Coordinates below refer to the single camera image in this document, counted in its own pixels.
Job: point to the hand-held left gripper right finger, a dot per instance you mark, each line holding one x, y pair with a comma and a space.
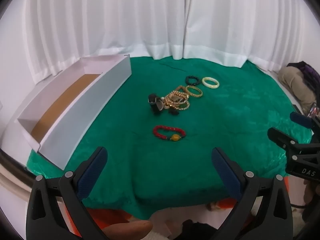
226, 173

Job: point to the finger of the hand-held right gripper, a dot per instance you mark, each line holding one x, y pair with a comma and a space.
280, 136
301, 118

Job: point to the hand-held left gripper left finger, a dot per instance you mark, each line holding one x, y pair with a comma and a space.
92, 173

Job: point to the white cardboard box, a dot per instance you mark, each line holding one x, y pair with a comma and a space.
87, 110

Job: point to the cream jade bangle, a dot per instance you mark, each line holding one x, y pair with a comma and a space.
210, 83

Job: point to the gold bangle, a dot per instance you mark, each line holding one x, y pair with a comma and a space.
194, 91

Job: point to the black wristwatch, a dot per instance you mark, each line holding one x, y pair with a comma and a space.
155, 103

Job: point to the person's left hand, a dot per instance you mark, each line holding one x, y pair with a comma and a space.
126, 228

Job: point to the beige cloth bundle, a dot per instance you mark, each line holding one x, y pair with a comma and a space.
296, 85

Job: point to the orange cloth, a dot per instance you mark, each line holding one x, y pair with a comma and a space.
110, 215

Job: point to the dark purple cloth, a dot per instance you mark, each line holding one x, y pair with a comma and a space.
308, 71

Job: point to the green velvet cloth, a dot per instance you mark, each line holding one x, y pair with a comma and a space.
140, 170

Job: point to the small black ornament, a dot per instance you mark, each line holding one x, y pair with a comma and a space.
174, 112

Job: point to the white curtain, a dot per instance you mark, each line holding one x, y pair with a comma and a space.
125, 17

